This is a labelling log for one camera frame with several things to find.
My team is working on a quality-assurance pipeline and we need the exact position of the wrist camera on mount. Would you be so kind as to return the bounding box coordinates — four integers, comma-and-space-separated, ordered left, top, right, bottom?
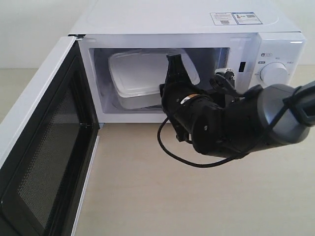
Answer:
209, 68, 242, 97

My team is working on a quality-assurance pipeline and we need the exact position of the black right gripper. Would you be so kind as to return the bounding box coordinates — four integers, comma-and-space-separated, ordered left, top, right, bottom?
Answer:
159, 54, 225, 155

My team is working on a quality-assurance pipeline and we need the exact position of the white plastic food container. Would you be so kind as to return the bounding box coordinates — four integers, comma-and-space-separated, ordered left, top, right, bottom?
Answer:
108, 48, 200, 110

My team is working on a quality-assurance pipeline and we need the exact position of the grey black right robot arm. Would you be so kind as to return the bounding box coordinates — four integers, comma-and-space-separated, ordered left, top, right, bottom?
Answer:
160, 55, 315, 158

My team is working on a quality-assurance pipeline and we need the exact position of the white microwave oven body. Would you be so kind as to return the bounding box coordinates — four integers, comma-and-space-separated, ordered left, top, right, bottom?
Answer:
70, 0, 306, 123

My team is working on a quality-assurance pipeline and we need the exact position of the white microwave door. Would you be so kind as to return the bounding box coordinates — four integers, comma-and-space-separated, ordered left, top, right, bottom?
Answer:
0, 36, 99, 236

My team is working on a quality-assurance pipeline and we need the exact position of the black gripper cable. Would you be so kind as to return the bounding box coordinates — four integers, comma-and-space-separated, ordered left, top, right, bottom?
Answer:
157, 117, 247, 168

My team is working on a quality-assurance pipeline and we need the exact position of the white blue warning label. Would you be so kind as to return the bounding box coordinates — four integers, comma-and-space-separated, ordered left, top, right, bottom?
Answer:
210, 12, 262, 26

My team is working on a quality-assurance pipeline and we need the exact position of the glass turntable plate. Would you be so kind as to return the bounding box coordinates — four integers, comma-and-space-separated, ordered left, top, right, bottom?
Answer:
137, 105, 162, 111

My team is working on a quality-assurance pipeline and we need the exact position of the white upper power knob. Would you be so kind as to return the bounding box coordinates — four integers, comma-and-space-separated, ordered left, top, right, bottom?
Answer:
260, 62, 288, 86

